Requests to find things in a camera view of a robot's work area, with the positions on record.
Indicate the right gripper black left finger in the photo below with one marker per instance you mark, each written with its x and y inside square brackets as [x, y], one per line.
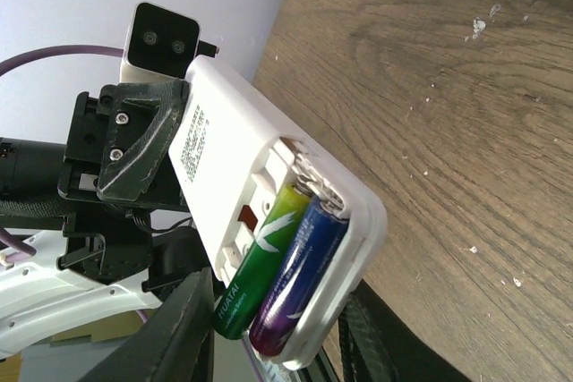
[176, 344]

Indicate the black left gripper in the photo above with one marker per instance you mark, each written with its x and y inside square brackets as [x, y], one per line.
[117, 171]

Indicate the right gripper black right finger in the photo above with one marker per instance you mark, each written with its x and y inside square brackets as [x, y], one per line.
[376, 345]

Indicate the white remote control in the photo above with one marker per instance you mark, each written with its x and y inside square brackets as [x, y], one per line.
[232, 154]

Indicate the green battery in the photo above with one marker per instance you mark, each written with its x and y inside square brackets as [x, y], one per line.
[244, 295]

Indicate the blue purple battery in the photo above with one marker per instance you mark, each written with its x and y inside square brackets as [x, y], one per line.
[316, 241]

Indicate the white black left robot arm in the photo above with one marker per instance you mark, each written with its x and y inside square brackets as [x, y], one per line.
[39, 298]

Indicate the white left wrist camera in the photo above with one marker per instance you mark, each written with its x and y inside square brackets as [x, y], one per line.
[160, 45]

